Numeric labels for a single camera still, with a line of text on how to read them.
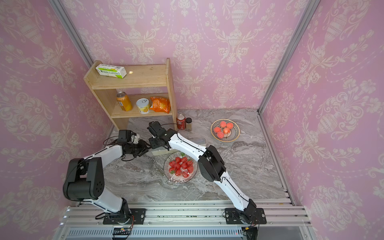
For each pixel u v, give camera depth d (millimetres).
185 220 735
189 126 1060
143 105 874
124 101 852
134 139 797
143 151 839
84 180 460
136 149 812
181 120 1025
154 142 817
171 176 834
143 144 834
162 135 708
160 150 919
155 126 727
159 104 888
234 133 1052
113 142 740
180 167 877
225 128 1058
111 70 748
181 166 878
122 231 729
